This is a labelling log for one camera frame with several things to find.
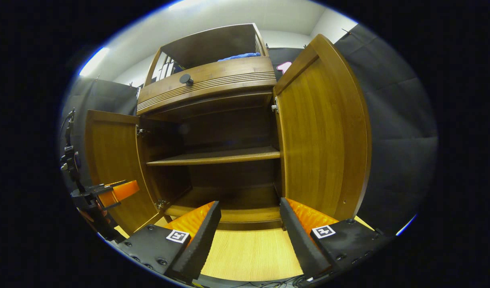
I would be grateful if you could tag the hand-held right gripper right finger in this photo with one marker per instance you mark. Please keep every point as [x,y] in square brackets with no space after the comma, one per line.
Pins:
[300,244]

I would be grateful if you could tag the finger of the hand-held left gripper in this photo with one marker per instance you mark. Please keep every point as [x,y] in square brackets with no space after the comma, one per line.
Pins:
[122,191]

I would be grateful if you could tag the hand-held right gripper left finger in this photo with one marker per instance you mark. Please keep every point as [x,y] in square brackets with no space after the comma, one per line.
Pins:
[198,244]

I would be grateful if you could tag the wooden cabinet door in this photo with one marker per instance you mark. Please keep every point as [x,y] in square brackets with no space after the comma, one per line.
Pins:
[112,160]
[320,140]

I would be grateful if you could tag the black round drawer knob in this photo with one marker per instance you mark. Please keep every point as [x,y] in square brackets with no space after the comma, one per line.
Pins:
[186,79]

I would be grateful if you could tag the wooden ribbed drawer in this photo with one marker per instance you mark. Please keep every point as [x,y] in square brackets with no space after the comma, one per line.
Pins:
[212,78]

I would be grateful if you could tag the blue cloth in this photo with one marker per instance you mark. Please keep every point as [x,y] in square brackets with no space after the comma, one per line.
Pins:
[238,56]

